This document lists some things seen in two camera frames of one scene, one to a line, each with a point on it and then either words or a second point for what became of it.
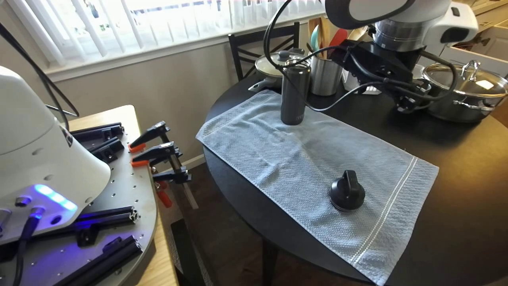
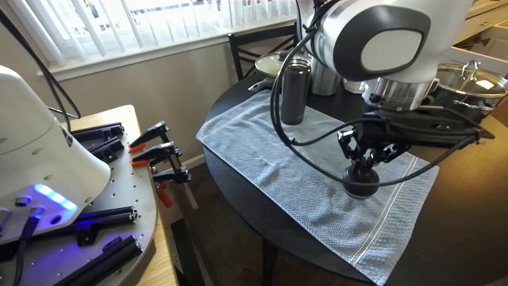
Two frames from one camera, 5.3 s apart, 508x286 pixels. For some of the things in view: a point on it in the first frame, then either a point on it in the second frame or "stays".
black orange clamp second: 165,160 stays
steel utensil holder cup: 326,77 stays
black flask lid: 346,193 to 361,183
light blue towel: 348,191 stays
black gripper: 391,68 to 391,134
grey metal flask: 295,91 stays
